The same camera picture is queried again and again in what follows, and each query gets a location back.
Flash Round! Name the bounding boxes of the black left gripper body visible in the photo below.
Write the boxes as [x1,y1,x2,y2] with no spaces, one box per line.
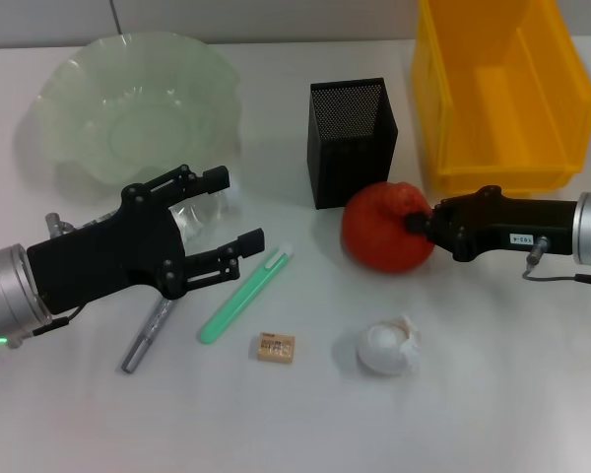
[27,182,186,316]

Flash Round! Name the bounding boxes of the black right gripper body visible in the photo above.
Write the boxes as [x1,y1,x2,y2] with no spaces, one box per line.
[460,190,580,259]

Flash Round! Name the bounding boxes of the white paper ball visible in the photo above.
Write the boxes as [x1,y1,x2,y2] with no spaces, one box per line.
[357,312,423,376]

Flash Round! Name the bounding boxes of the clear green-label water bottle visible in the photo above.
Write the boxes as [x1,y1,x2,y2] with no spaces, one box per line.
[166,189,240,247]

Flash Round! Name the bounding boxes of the mint green pen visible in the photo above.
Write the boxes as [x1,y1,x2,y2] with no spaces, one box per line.
[196,239,296,346]

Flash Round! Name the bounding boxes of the black mesh pen holder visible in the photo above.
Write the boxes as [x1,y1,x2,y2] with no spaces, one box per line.
[305,77,399,211]

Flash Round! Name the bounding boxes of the grey marker pen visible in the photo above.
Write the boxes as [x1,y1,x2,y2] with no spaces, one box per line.
[120,298,176,374]

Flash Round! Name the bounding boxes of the small tan eraser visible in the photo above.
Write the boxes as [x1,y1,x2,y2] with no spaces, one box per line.
[255,331,296,366]

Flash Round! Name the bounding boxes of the pale green wavy fruit plate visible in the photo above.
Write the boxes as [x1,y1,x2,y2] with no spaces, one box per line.
[13,32,242,193]

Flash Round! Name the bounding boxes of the yellow plastic bin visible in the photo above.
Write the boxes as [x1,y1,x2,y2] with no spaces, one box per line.
[411,0,591,194]

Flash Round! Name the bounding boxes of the right gripper cable with plugs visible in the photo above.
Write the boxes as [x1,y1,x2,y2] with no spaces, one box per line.
[521,235,591,288]

